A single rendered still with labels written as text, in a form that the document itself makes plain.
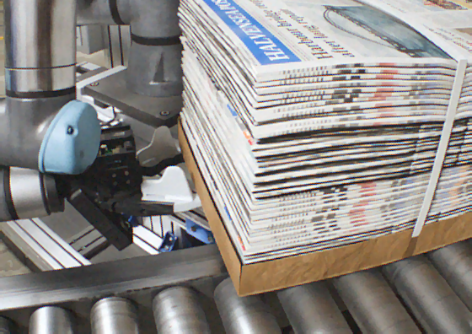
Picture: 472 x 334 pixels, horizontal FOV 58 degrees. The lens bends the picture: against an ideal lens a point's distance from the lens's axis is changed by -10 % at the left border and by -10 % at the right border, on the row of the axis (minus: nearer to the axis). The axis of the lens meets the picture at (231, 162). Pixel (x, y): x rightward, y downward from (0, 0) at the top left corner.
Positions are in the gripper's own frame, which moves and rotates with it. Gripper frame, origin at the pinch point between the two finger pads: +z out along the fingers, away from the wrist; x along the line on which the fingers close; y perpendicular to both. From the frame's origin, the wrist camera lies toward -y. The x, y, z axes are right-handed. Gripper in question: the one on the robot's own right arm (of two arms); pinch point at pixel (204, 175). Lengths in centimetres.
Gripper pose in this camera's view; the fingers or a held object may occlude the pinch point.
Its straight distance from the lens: 61.9
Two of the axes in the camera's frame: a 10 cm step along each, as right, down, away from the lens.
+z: 9.6, -1.4, 2.3
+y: 0.0, -8.5, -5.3
